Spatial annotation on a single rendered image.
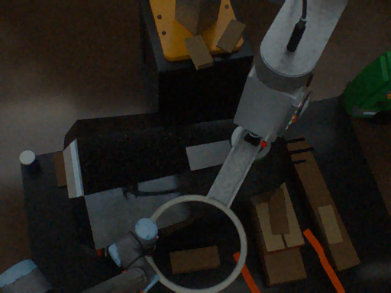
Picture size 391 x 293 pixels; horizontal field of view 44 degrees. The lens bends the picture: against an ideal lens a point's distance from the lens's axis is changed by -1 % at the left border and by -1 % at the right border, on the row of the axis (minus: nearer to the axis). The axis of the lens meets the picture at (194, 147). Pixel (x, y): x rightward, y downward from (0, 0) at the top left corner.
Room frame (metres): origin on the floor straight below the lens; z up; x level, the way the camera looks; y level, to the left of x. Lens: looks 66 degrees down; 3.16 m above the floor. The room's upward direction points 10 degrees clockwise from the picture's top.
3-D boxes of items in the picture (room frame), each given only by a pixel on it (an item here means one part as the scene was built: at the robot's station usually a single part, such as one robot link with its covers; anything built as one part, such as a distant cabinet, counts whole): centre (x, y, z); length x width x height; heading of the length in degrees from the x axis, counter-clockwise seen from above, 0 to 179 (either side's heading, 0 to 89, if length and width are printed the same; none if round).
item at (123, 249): (0.39, 0.20, 1.17); 0.12 x 0.12 x 0.09; 51
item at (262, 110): (1.23, -0.32, 1.30); 0.36 x 0.22 x 0.45; 162
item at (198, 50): (1.68, 0.08, 0.81); 0.20 x 0.10 x 0.05; 32
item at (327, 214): (1.01, -0.97, 0.12); 0.25 x 0.10 x 0.01; 21
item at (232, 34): (1.84, -0.09, 0.80); 0.20 x 0.10 x 0.05; 162
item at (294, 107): (1.05, -0.38, 1.35); 0.08 x 0.03 x 0.28; 162
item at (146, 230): (0.49, 0.14, 1.16); 0.10 x 0.09 x 0.12; 141
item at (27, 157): (1.08, 1.08, 0.08); 0.10 x 0.10 x 0.13
